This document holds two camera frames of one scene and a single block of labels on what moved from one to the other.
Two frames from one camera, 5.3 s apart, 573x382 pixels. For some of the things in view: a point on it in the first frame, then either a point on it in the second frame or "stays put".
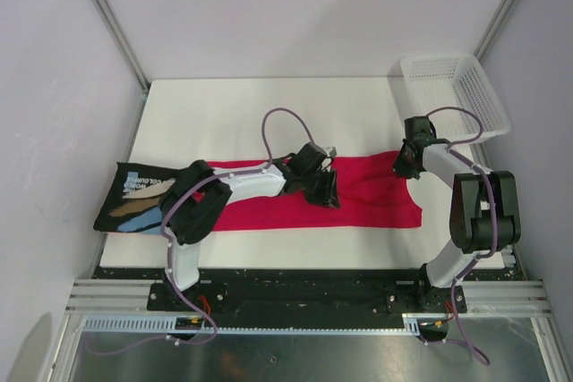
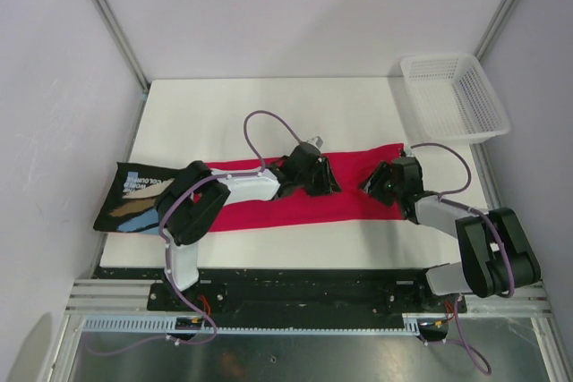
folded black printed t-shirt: x=134 y=204 stays put
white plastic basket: x=436 y=80 stays put
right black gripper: x=400 y=169 -> x=372 y=183
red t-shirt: x=372 y=191 stays put
